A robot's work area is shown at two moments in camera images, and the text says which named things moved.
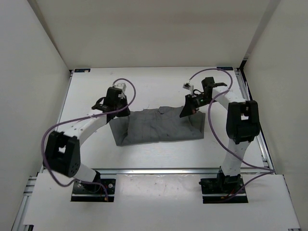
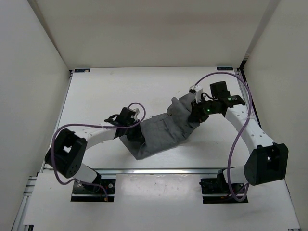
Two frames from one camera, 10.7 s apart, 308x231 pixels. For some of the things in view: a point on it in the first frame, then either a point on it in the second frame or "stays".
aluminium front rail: [118, 172] stays
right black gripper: [189, 107] to [196, 115]
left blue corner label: [87, 70] stays
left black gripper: [126, 112] to [138, 136]
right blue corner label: [225, 68] stays
